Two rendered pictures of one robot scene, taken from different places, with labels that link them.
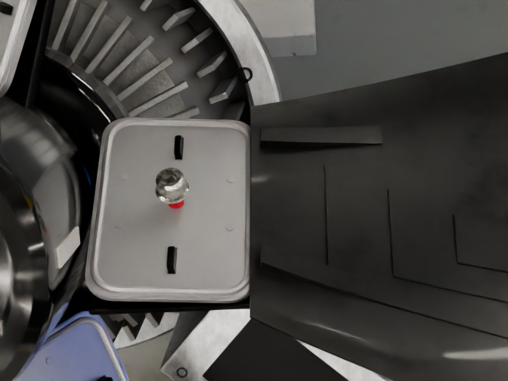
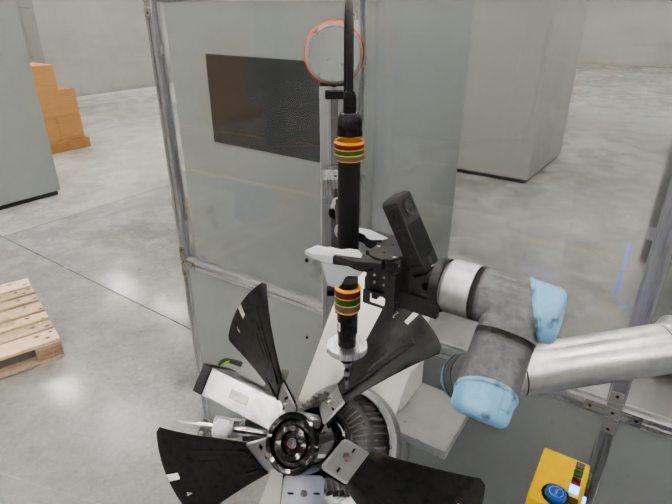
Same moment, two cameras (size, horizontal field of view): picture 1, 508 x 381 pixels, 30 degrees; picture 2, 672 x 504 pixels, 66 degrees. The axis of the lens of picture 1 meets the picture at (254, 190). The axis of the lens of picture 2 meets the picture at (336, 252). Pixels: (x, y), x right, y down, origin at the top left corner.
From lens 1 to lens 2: 0.72 m
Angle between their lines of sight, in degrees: 34
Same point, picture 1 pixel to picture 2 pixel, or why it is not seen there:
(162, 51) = (368, 431)
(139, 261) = (332, 466)
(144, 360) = not seen: outside the picture
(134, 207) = (338, 457)
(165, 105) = (362, 443)
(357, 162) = (383, 471)
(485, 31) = not seen: hidden behind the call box
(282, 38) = (435, 448)
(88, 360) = (317, 487)
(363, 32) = (488, 465)
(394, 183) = (387, 479)
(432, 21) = (516, 475)
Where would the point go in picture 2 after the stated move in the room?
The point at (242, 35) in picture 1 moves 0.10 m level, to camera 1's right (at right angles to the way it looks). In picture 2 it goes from (393, 437) to (435, 453)
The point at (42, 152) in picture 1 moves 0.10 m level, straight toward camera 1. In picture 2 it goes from (326, 437) to (317, 478)
